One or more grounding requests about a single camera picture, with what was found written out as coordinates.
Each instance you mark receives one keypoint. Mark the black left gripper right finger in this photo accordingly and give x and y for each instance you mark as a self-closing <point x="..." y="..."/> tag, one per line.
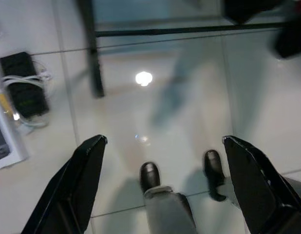
<point x="257" y="195"/>

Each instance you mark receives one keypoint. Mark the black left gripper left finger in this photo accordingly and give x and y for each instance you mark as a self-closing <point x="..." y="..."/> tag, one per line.
<point x="67" y="195"/>

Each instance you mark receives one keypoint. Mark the grey black robot right leg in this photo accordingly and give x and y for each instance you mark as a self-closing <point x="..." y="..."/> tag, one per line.
<point x="212" y="163"/>

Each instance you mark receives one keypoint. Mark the grey black robot leg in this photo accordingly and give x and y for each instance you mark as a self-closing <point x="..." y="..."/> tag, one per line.
<point x="212" y="163"/>
<point x="170" y="214"/>

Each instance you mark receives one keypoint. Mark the white console box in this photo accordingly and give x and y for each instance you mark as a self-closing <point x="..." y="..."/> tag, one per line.
<point x="16" y="146"/>

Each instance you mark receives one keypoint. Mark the grey black robot left leg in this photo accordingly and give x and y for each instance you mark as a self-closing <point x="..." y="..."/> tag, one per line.
<point x="170" y="214"/>

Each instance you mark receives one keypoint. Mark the black metal clothes rack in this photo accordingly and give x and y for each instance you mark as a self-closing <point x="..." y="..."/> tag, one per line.
<point x="94" y="61"/>

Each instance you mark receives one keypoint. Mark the black t-shirt colourful print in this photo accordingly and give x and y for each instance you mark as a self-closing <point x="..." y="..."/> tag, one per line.
<point x="291" y="36"/>

